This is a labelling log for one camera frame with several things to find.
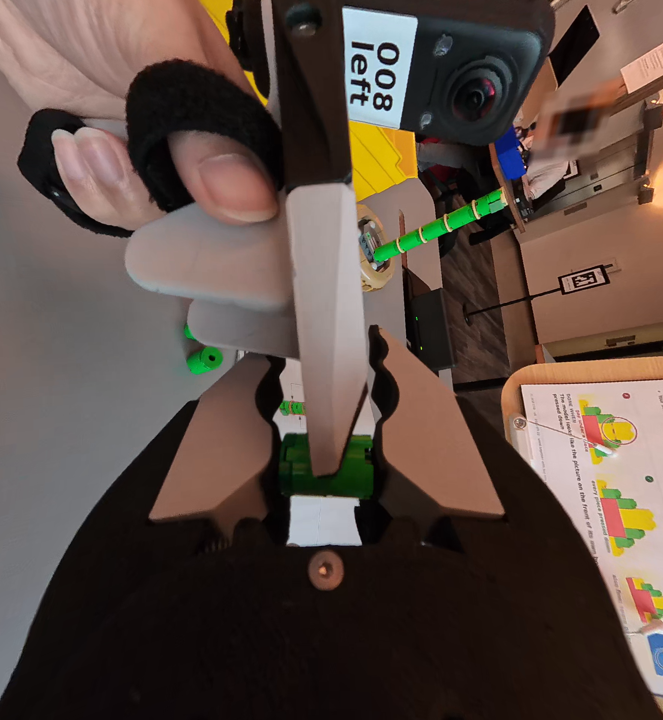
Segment round wooden table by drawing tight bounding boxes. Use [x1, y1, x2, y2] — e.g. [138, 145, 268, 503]
[488, 141, 528, 235]

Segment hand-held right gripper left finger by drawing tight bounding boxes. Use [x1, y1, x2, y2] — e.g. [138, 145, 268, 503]
[147, 353, 287, 538]

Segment tag sign on black stand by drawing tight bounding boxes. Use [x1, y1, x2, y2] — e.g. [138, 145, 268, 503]
[463, 261, 617, 328]

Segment green toy brick piece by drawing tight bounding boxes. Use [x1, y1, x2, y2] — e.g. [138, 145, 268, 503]
[279, 432, 375, 500]

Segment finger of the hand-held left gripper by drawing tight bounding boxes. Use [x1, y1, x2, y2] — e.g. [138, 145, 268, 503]
[285, 183, 369, 478]

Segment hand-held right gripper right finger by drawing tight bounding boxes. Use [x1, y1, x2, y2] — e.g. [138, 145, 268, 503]
[368, 325, 507, 543]

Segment printed instruction sheet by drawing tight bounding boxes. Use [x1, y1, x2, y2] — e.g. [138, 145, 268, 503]
[502, 363, 663, 704]

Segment person's left hand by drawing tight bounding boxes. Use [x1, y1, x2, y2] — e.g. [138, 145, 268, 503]
[0, 0, 282, 231]

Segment grey desk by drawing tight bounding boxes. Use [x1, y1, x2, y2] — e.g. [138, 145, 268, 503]
[0, 22, 457, 620]

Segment black box device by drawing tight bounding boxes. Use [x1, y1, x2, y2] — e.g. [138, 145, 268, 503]
[410, 288, 456, 373]

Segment black monitor screen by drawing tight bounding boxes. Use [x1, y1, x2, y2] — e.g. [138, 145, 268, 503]
[548, 4, 600, 86]

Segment blue plastic bin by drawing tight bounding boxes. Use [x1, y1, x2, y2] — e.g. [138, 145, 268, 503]
[492, 125, 530, 181]

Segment yellow plastic bin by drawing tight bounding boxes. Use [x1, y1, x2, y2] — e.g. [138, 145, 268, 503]
[202, 0, 420, 203]

